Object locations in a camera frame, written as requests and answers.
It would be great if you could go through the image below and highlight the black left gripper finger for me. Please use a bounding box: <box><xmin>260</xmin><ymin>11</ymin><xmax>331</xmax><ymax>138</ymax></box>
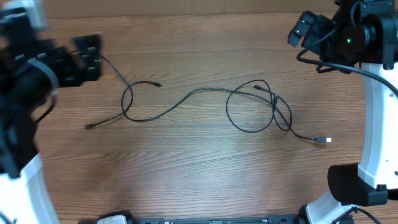
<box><xmin>72</xmin><ymin>34</ymin><xmax>101</xmax><ymax>62</ymax></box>
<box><xmin>81</xmin><ymin>59</ymin><xmax>101</xmax><ymax>82</ymax></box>

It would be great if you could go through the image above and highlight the black USB cable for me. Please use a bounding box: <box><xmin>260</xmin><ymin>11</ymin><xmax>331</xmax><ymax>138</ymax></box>
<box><xmin>70</xmin><ymin>49</ymin><xmax>134</xmax><ymax>131</ymax></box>
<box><xmin>120</xmin><ymin>80</ymin><xmax>333</xmax><ymax>144</ymax></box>

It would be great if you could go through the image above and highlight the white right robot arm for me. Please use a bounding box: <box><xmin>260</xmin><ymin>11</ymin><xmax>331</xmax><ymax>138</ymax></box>
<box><xmin>287</xmin><ymin>0</ymin><xmax>397</xmax><ymax>223</ymax></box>

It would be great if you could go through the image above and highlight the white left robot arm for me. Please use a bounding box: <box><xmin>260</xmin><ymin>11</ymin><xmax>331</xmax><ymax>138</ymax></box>
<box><xmin>1</xmin><ymin>1</ymin><xmax>101</xmax><ymax>223</ymax></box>

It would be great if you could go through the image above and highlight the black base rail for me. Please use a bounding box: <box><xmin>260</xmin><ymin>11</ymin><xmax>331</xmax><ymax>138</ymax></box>
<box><xmin>78</xmin><ymin>210</ymin><xmax>305</xmax><ymax>224</ymax></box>

